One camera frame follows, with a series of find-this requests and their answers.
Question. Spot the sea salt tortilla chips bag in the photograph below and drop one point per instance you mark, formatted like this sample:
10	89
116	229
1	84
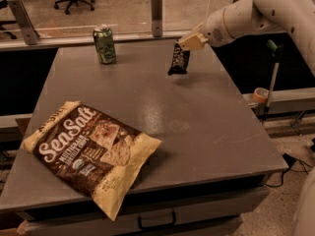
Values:
92	152

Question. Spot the green handled pole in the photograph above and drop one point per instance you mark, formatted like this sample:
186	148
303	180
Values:
277	52

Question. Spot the black rxbar chocolate bar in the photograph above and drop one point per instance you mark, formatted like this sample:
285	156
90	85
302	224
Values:
180	60

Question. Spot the left metal glass bracket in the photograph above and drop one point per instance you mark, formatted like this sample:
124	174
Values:
20	13

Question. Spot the middle metal glass bracket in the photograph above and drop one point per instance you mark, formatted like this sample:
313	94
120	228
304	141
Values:
156	10

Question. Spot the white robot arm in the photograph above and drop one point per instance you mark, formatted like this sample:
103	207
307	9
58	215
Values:
245	17

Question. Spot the grey drawer with black handle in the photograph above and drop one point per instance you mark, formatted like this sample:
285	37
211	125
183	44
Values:
215	215

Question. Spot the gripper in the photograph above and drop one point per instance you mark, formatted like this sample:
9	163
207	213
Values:
214	32

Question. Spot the green soda can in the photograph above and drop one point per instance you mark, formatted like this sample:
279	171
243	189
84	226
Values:
104	44

